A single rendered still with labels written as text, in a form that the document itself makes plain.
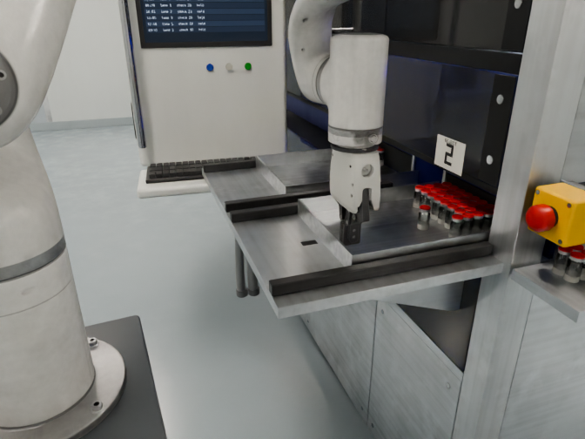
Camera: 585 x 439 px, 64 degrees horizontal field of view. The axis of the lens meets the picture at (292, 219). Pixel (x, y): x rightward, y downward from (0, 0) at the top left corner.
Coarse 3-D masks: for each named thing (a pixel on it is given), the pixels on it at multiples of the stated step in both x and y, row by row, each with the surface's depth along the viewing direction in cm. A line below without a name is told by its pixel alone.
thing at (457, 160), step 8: (440, 136) 91; (440, 144) 91; (456, 144) 87; (464, 144) 85; (440, 152) 92; (456, 152) 87; (464, 152) 85; (440, 160) 92; (448, 160) 90; (456, 160) 87; (448, 168) 90; (456, 168) 88
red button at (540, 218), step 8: (528, 208) 69; (536, 208) 67; (544, 208) 66; (528, 216) 68; (536, 216) 67; (544, 216) 66; (552, 216) 66; (528, 224) 69; (536, 224) 67; (544, 224) 66; (552, 224) 66
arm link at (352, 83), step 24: (336, 48) 66; (360, 48) 64; (384, 48) 66; (336, 72) 67; (360, 72) 66; (384, 72) 67; (336, 96) 68; (360, 96) 67; (384, 96) 69; (336, 120) 70; (360, 120) 68
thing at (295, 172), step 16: (256, 160) 127; (272, 160) 128; (288, 160) 130; (304, 160) 131; (320, 160) 133; (272, 176) 113; (288, 176) 121; (304, 176) 121; (320, 176) 121; (384, 176) 112; (400, 176) 113; (416, 176) 115; (288, 192) 105
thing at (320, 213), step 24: (384, 192) 103; (408, 192) 105; (312, 216) 90; (336, 216) 97; (384, 216) 97; (408, 216) 97; (336, 240) 80; (360, 240) 87; (384, 240) 87; (408, 240) 87; (432, 240) 79; (456, 240) 81; (480, 240) 83
